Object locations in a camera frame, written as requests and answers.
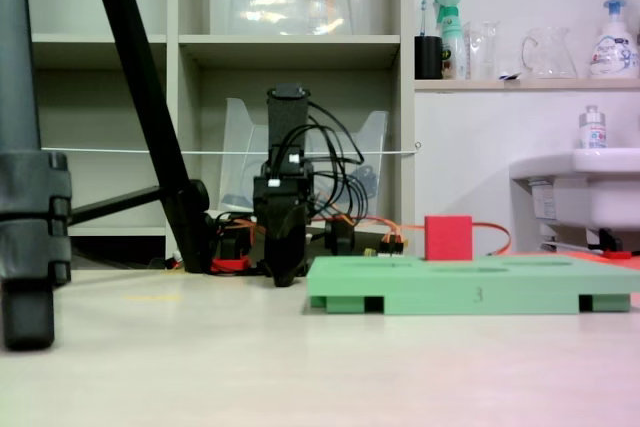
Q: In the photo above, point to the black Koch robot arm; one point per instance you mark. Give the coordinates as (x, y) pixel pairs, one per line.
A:
(289, 122)

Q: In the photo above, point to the black cup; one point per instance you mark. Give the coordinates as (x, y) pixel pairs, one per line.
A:
(428, 59)

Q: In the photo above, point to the red base clamp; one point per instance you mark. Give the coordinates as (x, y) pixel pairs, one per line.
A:
(230, 265)

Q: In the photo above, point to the clear measuring cup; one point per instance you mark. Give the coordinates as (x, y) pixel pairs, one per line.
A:
(482, 54)

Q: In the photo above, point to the black tripod brace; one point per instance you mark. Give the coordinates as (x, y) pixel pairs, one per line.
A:
(115, 204)

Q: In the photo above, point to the green spray bottle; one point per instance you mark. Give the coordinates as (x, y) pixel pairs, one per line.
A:
(451, 47)

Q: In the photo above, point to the green shape sorter board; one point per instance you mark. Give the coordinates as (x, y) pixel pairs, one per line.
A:
(450, 292)

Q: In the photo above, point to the white foam soap bottle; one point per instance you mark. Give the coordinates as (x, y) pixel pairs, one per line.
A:
(612, 54)

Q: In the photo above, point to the wooden wall ledge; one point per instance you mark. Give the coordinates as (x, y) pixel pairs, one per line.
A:
(525, 85)

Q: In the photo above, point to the yellow tape strip with mark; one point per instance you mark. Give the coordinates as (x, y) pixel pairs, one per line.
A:
(150, 297)

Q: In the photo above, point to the red square block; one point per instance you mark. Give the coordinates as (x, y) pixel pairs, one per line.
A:
(448, 239)

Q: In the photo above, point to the grey tripod leg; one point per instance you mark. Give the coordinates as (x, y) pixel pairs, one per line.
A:
(20, 97)

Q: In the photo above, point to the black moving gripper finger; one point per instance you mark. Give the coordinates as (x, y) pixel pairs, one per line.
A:
(278, 217)

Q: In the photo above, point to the white sink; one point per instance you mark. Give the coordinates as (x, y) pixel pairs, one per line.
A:
(600, 187)

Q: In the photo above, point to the small clear sanitizer bottle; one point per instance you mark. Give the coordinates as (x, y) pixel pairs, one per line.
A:
(593, 132)

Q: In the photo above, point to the blue toothbrush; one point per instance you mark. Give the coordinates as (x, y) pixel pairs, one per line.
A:
(424, 14)

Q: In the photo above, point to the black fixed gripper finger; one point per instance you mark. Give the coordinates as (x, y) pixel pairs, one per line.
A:
(291, 262)

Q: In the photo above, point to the clear glass pitcher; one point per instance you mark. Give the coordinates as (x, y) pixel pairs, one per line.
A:
(550, 57)

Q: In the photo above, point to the grey shelf unit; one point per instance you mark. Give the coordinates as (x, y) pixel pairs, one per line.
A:
(290, 44)

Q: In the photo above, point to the small red black bracket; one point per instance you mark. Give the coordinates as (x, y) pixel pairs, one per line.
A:
(616, 254)

